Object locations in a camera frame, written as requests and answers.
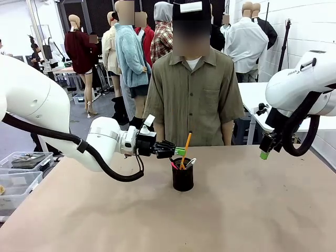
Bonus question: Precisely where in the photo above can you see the mannequin in white shirt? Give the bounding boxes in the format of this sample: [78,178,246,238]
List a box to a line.
[224,2,270,82]

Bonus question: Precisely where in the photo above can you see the mannequin in maroon hoodie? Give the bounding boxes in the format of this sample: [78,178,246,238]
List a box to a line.
[64,14,98,118]

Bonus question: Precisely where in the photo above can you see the clear bin with dark tray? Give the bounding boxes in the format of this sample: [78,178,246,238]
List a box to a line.
[0,151,55,175]

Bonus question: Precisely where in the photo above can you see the black tripod stand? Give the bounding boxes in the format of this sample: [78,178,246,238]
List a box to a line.
[277,18,292,71]

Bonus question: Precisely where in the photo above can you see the background person in black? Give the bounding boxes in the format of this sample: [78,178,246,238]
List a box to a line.
[29,35,45,72]

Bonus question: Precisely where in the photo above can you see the clear plastic bin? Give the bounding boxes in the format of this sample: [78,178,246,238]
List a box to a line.
[0,170,44,218]

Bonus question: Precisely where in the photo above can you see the white mannequin with black bag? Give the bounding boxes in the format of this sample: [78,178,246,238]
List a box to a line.
[41,36,64,69]

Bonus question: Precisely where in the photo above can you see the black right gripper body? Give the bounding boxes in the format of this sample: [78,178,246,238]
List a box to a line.
[270,128,286,153]

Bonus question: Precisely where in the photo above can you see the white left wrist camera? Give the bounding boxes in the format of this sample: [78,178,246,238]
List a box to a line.
[138,114,158,137]

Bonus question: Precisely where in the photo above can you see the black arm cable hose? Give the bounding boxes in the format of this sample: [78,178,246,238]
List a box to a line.
[281,90,321,158]
[0,112,145,182]

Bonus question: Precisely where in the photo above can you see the yellow pencil with eraser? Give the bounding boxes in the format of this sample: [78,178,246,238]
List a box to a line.
[179,130,193,170]

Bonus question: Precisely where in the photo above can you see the mannequin in plaid shirt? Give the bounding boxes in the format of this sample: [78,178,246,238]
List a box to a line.
[150,2,174,66]

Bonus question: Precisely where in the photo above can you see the black cap white label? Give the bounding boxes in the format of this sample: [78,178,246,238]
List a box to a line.
[172,0,212,22]

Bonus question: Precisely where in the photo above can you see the mannequin in blue fleece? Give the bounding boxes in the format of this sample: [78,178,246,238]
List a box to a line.
[114,0,152,125]

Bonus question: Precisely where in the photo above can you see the white table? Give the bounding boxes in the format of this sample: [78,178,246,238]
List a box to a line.
[237,81,336,145]

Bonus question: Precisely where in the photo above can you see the person's right forearm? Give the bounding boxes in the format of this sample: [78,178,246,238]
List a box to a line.
[153,119,165,144]

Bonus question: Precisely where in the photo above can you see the mannequin in red jacket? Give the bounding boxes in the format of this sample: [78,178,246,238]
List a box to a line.
[134,12,155,68]

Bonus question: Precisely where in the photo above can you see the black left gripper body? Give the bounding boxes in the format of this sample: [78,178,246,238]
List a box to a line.
[135,131,158,158]

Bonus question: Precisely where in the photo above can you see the mannequin in black jacket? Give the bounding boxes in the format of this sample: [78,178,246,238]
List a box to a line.
[251,3,278,51]

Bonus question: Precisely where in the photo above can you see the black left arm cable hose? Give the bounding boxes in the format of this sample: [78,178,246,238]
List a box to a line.
[0,112,145,182]

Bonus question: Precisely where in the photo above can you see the pink topped table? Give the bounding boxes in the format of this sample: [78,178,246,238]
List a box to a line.
[51,67,79,76]

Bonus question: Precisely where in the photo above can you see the black mesh pen holder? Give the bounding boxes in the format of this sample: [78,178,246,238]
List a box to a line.
[172,157,195,192]

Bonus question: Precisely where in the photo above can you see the person's left forearm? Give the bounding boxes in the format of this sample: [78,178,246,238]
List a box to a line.
[221,119,234,146]

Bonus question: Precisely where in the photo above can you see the black clamp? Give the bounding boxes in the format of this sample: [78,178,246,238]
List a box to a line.
[256,102,271,117]

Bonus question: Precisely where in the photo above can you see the person in olive shirt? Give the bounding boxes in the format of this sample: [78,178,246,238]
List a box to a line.
[143,0,246,146]

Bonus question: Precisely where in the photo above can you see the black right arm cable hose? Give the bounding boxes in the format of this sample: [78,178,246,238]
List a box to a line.
[281,90,321,158]

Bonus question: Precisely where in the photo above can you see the mannequin in cream jacket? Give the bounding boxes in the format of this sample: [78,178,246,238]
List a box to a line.
[101,12,122,98]

